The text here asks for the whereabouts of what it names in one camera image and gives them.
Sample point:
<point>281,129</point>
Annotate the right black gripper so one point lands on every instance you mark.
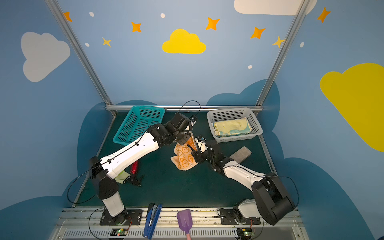
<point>199,154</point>

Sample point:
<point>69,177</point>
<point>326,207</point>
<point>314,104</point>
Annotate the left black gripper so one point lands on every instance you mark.
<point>184,139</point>

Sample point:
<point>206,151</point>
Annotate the orange cream patterned towel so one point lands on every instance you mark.
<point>183,158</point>

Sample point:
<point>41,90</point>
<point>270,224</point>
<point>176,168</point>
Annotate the plain mint green towel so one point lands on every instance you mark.
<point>230,128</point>

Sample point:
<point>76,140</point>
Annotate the teal plastic basket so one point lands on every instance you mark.
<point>137,121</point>

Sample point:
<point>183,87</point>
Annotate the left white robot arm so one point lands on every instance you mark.
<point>105,170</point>

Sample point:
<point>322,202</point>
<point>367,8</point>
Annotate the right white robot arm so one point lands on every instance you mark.
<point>271,201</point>

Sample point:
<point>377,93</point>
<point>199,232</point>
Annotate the grey sponge block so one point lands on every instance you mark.
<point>241,155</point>

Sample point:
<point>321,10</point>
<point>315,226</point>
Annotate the grey plastic basket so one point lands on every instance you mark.
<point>233,114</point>

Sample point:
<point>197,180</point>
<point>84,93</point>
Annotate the purple plastic scoop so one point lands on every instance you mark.
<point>185,222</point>

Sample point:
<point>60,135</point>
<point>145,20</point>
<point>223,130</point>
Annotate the blue stapler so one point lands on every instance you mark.
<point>153,214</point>

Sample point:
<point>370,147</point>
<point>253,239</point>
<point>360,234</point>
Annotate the right green circuit board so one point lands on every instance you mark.
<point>244,234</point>

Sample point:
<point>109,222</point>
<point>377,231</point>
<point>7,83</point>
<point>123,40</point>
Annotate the green circuit board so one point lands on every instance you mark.
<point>244,234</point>
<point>119,232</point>

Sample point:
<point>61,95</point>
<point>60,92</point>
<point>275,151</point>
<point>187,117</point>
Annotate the left green circuit board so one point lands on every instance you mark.
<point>119,232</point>

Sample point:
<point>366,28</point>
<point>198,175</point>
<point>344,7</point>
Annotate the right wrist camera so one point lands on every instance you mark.
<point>201,143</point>

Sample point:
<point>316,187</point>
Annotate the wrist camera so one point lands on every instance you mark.
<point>193,120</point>
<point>201,143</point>

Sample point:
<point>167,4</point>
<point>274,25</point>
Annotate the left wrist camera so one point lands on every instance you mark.
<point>193,120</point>

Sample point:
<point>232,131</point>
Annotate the red handled tool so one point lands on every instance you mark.
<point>134,168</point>

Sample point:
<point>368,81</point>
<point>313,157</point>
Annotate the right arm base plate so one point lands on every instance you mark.
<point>234,217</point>

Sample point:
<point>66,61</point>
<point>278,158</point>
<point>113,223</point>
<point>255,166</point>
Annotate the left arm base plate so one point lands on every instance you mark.
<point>126,218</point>

